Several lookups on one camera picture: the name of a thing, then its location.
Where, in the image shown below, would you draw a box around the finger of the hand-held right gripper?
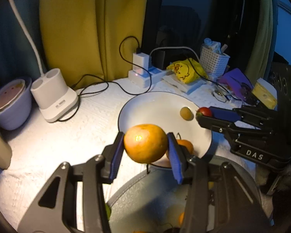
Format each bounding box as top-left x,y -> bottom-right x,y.
210,103 -> 278,128
196,115 -> 269,136

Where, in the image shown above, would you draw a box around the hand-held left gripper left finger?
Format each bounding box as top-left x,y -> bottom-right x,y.
17,131 -> 125,233

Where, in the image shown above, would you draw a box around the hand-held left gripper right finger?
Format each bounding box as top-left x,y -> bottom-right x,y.
167,132 -> 273,233

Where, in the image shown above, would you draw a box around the red cherry tomato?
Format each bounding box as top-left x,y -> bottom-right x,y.
196,107 -> 213,118

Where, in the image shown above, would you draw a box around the olive longan fruit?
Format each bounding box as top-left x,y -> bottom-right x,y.
180,106 -> 193,121

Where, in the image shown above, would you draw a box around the large orange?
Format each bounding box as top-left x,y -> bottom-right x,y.
123,124 -> 168,164

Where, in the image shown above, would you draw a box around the grey round tray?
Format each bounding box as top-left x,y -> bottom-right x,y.
106,155 -> 274,233

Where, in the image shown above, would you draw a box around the white plate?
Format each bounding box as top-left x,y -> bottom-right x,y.
118,91 -> 213,168

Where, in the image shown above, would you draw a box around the eyeglasses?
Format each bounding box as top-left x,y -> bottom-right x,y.
212,89 -> 233,102

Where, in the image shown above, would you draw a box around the purple pouch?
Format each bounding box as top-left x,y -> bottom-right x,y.
218,68 -> 254,101

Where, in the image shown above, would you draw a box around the yellow tissue box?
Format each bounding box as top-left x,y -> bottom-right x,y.
252,78 -> 278,110

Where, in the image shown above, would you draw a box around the white flat box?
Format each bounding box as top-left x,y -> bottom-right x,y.
162,74 -> 215,95

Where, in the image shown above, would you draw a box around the white woven basket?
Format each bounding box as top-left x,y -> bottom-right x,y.
199,44 -> 231,76

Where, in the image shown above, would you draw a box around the white textured tablecloth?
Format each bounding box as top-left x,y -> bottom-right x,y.
0,76 -> 279,233

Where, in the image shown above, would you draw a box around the packets in basket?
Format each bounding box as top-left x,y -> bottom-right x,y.
203,38 -> 221,52

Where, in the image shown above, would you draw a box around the white power strip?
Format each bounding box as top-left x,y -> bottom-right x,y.
128,68 -> 172,88

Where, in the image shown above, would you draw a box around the black power adapter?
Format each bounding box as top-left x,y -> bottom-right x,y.
152,50 -> 166,70

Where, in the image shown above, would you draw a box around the white desk lamp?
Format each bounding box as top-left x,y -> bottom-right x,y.
5,0 -> 79,123

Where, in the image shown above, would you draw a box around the olive green curtain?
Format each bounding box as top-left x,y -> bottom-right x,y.
245,0 -> 278,80

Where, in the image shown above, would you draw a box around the white charger plug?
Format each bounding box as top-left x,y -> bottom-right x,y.
132,52 -> 151,77

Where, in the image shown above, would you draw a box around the dark glass window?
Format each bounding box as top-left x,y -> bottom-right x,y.
143,0 -> 265,73

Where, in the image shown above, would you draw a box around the lavender bowl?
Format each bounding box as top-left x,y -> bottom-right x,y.
0,76 -> 33,131

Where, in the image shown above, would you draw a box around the pink inner bowl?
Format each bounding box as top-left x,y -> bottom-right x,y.
0,79 -> 27,114

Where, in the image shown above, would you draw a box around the yellow curtain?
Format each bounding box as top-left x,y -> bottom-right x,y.
39,0 -> 151,96

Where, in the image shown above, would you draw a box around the blue curtain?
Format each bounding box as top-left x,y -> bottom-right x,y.
0,0 -> 49,83

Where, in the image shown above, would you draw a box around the thin black cable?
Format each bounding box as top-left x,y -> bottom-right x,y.
187,58 -> 230,88

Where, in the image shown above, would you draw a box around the black charger cable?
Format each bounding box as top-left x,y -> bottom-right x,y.
58,36 -> 151,122

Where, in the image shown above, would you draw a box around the white cable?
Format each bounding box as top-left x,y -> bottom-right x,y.
149,46 -> 200,63

